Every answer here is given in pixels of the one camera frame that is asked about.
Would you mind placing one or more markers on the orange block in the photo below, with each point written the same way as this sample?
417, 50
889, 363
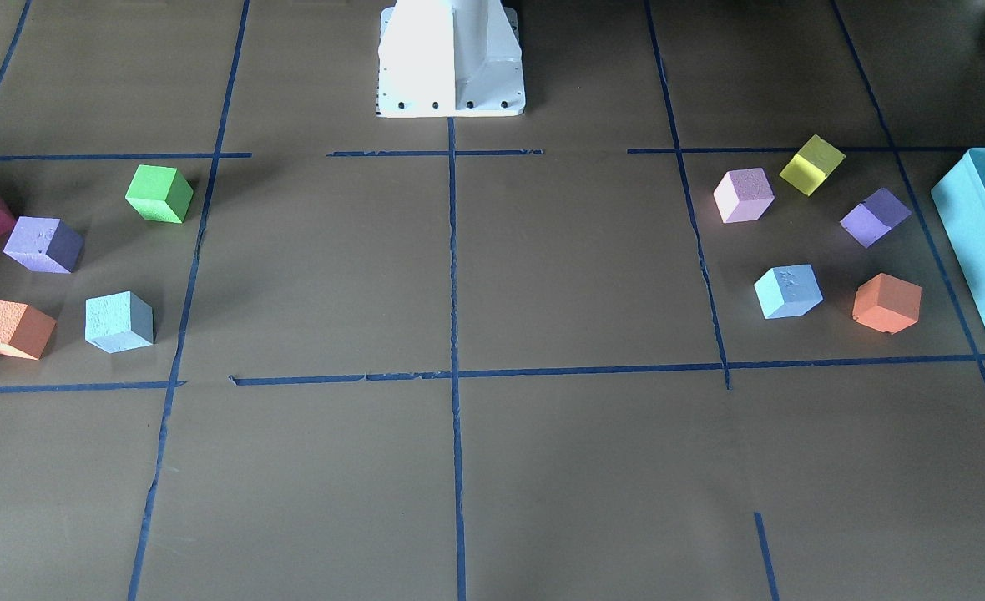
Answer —
887, 304
24, 330

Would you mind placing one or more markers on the purple block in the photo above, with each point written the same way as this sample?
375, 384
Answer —
44, 244
875, 217

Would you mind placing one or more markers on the green block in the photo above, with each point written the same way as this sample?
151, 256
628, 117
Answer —
160, 193

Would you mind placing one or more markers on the yellow block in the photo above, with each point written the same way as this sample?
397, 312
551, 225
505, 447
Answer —
812, 164

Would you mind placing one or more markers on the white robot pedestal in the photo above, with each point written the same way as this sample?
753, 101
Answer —
442, 59

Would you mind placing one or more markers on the pink block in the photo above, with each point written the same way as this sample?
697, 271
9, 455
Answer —
743, 195

